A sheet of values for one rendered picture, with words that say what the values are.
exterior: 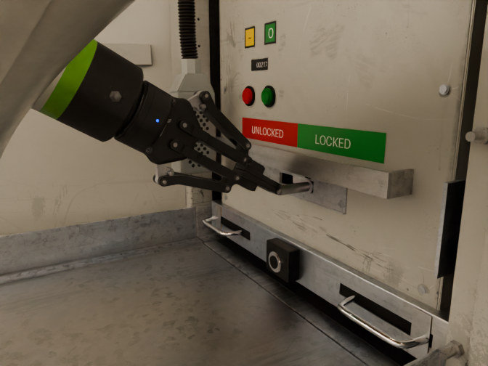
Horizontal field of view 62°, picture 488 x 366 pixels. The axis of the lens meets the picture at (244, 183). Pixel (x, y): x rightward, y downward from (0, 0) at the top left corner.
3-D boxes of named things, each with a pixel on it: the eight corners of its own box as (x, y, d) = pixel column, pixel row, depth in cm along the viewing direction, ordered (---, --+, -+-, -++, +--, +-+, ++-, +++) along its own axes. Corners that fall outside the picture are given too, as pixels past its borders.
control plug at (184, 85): (180, 176, 71) (176, 72, 67) (171, 171, 75) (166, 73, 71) (220, 171, 75) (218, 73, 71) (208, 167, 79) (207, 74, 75)
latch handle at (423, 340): (404, 356, 40) (405, 348, 40) (329, 307, 50) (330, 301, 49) (437, 340, 43) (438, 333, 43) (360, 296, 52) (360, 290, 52)
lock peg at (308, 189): (282, 200, 55) (282, 172, 54) (273, 197, 57) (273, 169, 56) (318, 194, 58) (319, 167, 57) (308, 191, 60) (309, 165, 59)
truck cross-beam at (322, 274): (447, 379, 41) (454, 325, 40) (211, 227, 86) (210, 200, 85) (476, 362, 43) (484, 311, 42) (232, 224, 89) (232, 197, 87)
